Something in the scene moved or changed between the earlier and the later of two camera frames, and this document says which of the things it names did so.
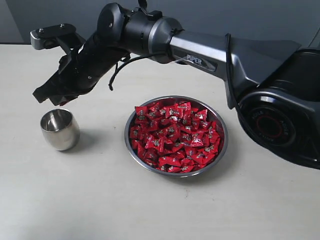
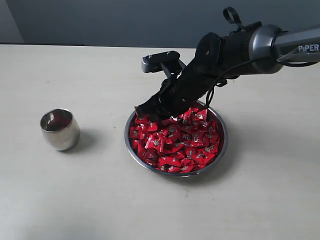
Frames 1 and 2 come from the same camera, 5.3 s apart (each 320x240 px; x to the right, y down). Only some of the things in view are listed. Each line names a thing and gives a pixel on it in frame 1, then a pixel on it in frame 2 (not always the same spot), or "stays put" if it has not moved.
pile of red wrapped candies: (175, 137) stays put
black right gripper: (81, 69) to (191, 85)
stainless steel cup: (60, 129) stays put
